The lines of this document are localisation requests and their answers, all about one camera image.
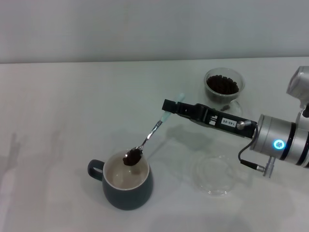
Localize clear double-wall glass cup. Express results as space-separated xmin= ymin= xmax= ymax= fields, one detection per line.
xmin=199 ymin=67 xmax=246 ymax=117

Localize dark grey ceramic mug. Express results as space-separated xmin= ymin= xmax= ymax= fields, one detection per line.
xmin=87 ymin=150 xmax=154 ymax=211

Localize scooped coffee beans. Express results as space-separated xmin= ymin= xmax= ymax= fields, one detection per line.
xmin=123 ymin=149 xmax=142 ymax=166

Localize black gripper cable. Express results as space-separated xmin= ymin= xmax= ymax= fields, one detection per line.
xmin=237 ymin=119 xmax=276 ymax=178

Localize blue-handled metal spoon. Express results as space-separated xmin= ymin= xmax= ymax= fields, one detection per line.
xmin=123 ymin=93 xmax=185 ymax=166

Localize clear glass saucer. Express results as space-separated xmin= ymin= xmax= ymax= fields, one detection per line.
xmin=192 ymin=154 xmax=239 ymax=197

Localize coffee bean pile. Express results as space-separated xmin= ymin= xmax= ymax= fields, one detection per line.
xmin=207 ymin=74 xmax=240 ymax=112

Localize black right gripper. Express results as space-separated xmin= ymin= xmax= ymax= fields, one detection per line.
xmin=162 ymin=99 xmax=258 ymax=140

